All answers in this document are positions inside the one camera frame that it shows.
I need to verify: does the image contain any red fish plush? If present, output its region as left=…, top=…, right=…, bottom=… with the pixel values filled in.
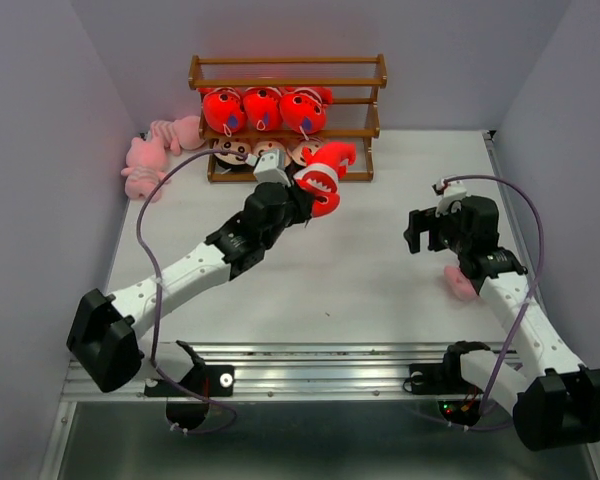
left=279, top=86, right=333, bottom=138
left=243, top=86, right=282, bottom=132
left=199, top=87, right=247, bottom=137
left=293, top=142, right=356, bottom=218

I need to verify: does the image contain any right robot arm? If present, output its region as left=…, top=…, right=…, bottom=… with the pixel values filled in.
left=404, top=196, right=600, bottom=451

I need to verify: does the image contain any pink striped plush lower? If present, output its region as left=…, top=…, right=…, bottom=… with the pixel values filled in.
left=121, top=137, right=169, bottom=200

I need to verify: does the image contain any doll plush orange cap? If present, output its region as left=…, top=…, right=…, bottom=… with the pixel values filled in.
left=210, top=137, right=252, bottom=173

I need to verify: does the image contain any brown wooden three-tier shelf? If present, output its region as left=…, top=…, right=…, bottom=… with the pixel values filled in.
left=188, top=54, right=387, bottom=182

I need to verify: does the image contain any pink striped plush upper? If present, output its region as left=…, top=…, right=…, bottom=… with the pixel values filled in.
left=149, top=115, right=205, bottom=155

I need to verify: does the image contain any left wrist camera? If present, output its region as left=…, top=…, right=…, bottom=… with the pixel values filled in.
left=246, top=148, right=291, bottom=187

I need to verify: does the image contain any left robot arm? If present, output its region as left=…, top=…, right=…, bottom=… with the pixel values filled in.
left=66, top=183, right=314, bottom=394

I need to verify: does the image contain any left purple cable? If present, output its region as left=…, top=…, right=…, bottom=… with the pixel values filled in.
left=135, top=149, right=239, bottom=436

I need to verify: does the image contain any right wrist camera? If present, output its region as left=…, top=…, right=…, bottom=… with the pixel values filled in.
left=432, top=178, right=467, bottom=217

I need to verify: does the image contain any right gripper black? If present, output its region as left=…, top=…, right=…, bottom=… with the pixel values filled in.
left=401, top=198, right=470, bottom=255

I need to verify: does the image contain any pink striped plush right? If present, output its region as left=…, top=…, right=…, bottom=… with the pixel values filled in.
left=443, top=265, right=478, bottom=301

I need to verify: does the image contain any pink striped plush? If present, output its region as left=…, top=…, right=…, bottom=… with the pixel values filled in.
left=443, top=265, right=478, bottom=301
left=149, top=115, right=205, bottom=155
left=121, top=137, right=169, bottom=200

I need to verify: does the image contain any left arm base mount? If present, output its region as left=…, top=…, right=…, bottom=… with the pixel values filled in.
left=144, top=341, right=237, bottom=436

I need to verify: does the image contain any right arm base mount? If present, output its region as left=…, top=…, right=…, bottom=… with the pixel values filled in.
left=402, top=363, right=507, bottom=433

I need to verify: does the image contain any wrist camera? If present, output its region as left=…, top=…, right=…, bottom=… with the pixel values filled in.
left=246, top=148, right=291, bottom=187
left=432, top=178, right=467, bottom=217

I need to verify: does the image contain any aluminium mounting rail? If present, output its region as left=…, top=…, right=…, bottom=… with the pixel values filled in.
left=59, top=341, right=589, bottom=401

